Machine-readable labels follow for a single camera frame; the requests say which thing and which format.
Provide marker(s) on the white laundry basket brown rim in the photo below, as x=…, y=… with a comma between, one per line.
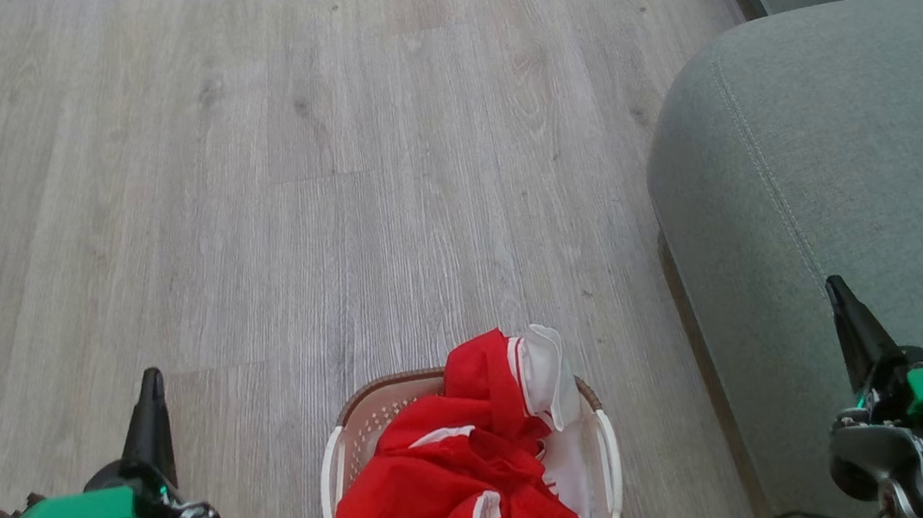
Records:
x=359, y=431

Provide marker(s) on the grey-green rounded sofa cushion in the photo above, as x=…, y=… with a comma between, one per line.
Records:
x=833, y=164

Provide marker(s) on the red garment with white trim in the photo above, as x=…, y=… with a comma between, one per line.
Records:
x=419, y=498

